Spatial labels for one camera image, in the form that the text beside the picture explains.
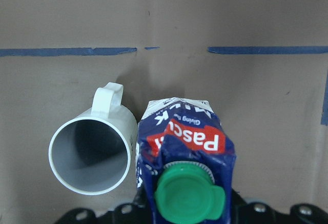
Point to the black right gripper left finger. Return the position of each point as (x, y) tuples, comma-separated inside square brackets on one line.
[(124, 213)]

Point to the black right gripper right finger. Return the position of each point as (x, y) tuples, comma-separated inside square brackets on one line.
[(259, 212)]

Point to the white mug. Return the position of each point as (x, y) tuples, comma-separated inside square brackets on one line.
[(92, 153)]

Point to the Pascual milk carton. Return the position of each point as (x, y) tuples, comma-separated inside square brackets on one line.
[(185, 162)]

